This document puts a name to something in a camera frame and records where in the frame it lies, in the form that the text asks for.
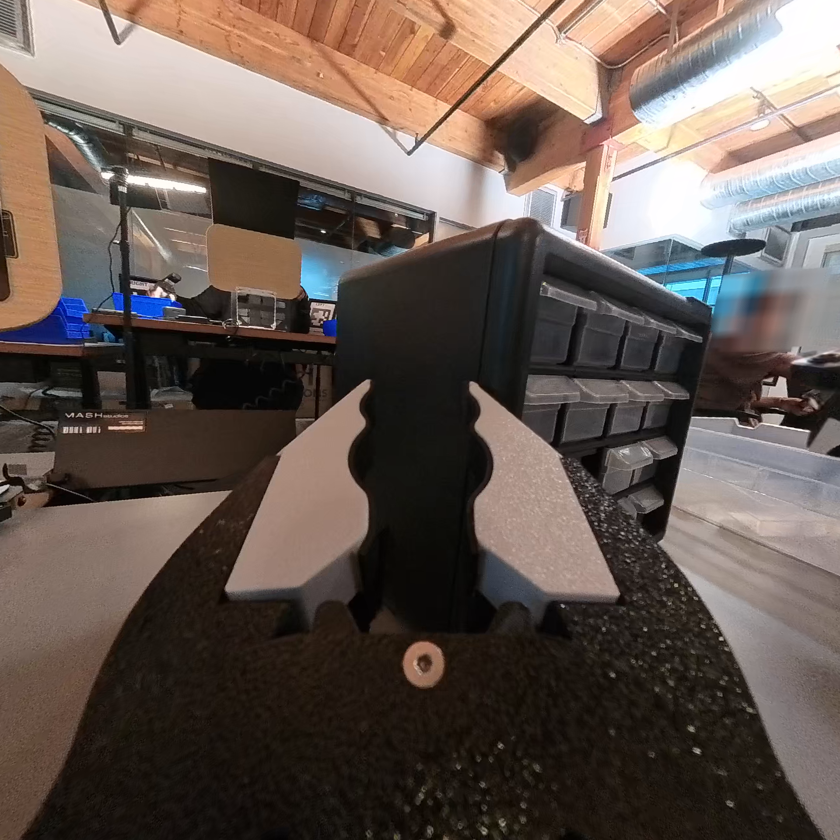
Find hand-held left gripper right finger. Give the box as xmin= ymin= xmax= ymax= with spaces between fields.
xmin=467 ymin=381 xmax=621 ymax=610

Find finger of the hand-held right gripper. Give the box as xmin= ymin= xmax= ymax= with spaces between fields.
xmin=807 ymin=390 xmax=840 ymax=458

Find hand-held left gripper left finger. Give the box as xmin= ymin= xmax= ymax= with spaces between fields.
xmin=224 ymin=379 xmax=378 ymax=610

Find clear plastic storage bin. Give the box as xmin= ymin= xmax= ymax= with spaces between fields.
xmin=672 ymin=413 xmax=840 ymax=580

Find rows of clear cabinet drawers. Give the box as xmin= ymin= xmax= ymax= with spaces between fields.
xmin=521 ymin=276 xmax=704 ymax=517

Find black drawer cabinet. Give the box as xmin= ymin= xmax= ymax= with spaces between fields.
xmin=335 ymin=217 xmax=714 ymax=634

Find brown MASH cardboard box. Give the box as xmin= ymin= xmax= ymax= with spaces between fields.
xmin=54 ymin=408 xmax=296 ymax=490

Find round black lamp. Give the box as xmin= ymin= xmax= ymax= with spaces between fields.
xmin=702 ymin=238 xmax=767 ymax=293

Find clear acrylic stand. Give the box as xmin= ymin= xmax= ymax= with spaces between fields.
xmin=230 ymin=285 xmax=283 ymax=329

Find wooden desk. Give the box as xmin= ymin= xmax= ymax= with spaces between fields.
xmin=0 ymin=340 xmax=126 ymax=358
xmin=85 ymin=311 xmax=337 ymax=345

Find wooden rounded board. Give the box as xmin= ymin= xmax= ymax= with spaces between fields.
xmin=0 ymin=62 xmax=63 ymax=332
xmin=205 ymin=223 xmax=303 ymax=296

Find black tripod stand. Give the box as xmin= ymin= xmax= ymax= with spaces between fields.
xmin=108 ymin=167 xmax=152 ymax=408

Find stack of blue bins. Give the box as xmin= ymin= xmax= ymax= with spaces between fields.
xmin=0 ymin=298 xmax=89 ymax=342

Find black screen panel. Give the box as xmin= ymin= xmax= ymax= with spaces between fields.
xmin=209 ymin=157 xmax=301 ymax=240

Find silver air duct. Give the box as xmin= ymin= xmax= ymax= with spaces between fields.
xmin=629 ymin=0 xmax=798 ymax=127
xmin=701 ymin=147 xmax=840 ymax=210

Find white wall vent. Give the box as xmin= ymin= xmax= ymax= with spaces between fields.
xmin=0 ymin=0 xmax=35 ymax=55
xmin=525 ymin=185 xmax=560 ymax=227

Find wooden post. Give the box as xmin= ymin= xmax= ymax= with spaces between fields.
xmin=577 ymin=144 xmax=618 ymax=250

